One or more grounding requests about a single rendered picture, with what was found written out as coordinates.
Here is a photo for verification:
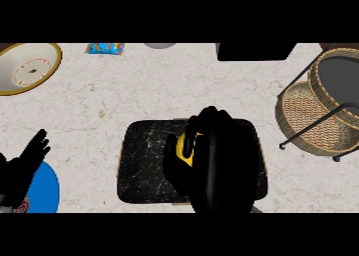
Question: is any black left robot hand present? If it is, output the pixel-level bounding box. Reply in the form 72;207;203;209
0;128;54;212

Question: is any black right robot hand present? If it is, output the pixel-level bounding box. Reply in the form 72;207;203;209
162;105;265;214

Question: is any yellow lemon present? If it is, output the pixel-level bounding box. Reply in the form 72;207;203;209
175;132;204;167

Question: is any black marble tray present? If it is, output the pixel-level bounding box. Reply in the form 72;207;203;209
116;118;271;205

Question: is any wicker tiered basket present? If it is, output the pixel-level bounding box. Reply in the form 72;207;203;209
275;47;359;163

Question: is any blue round plate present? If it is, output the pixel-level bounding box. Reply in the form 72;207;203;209
0;161;61;214

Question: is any white bowl with gold rim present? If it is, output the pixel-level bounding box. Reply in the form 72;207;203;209
0;42;64;97

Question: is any black appliance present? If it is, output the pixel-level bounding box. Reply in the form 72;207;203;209
215;42;299;62

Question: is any grey round object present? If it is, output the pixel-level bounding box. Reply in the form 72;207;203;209
144;42;179;50

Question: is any blue snack packet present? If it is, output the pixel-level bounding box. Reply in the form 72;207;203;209
85;42;126;56

